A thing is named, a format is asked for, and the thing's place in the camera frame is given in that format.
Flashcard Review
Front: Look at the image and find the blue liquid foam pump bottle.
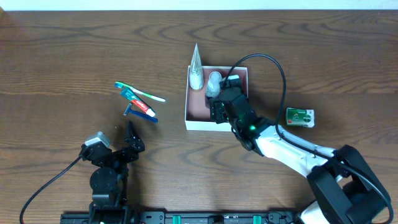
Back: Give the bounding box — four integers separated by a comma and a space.
205, 71, 222, 98

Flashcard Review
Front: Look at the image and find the white box with pink interior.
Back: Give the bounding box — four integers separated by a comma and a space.
185, 66, 231, 132

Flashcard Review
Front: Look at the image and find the green Dettol soap bar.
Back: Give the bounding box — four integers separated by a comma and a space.
285, 108, 315, 128

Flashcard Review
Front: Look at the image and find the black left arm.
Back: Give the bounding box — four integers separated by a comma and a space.
80, 121, 145, 223

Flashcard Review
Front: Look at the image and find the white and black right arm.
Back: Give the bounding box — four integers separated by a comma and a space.
209, 87, 394, 223

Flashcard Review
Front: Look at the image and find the blue disposable razor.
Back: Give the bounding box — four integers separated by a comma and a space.
123, 103, 158, 123

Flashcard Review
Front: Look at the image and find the Colgate toothpaste tube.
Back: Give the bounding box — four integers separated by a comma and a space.
120, 87, 155, 118

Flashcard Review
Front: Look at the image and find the green and white toothbrush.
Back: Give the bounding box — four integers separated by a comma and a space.
114, 82, 166, 102

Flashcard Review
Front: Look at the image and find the black mounting rail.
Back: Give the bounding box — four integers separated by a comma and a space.
60, 210, 373, 224

